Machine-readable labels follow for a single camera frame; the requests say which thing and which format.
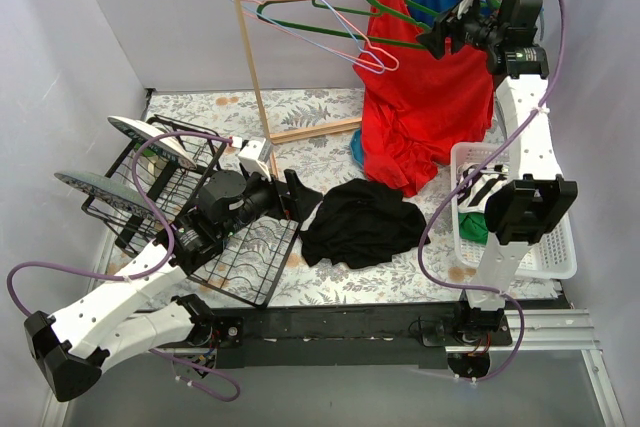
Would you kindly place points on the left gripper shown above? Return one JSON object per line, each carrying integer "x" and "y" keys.
{"x": 290, "y": 195}

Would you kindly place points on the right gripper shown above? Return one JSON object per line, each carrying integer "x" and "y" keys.
{"x": 455, "y": 29}

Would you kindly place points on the black tank top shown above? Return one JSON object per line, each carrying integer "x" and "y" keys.
{"x": 362, "y": 223}

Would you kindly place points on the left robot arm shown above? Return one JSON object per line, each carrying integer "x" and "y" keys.
{"x": 74, "y": 346}

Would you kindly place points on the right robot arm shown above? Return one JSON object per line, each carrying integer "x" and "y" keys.
{"x": 526, "y": 218}

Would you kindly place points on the red tank top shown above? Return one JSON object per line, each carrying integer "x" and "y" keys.
{"x": 414, "y": 115}

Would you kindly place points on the teal dish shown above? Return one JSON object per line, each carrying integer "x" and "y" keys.
{"x": 356, "y": 148}

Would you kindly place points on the black white striped garment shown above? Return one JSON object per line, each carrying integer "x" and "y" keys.
{"x": 474, "y": 196}

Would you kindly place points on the green garment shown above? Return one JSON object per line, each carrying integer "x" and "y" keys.
{"x": 472, "y": 227}

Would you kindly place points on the grey patterned plate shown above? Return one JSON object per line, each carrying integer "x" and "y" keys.
{"x": 115, "y": 194}

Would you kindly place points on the white plastic basket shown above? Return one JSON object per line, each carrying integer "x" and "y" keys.
{"x": 553, "y": 257}

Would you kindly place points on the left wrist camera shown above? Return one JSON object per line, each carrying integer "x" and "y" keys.
{"x": 254, "y": 158}

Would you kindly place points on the black wire dish rack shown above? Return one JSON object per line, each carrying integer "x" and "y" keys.
{"x": 170, "y": 162}

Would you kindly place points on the pink wire hanger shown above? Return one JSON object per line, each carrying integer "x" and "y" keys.
{"x": 375, "y": 59}

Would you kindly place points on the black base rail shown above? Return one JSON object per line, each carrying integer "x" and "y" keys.
{"x": 405, "y": 334}

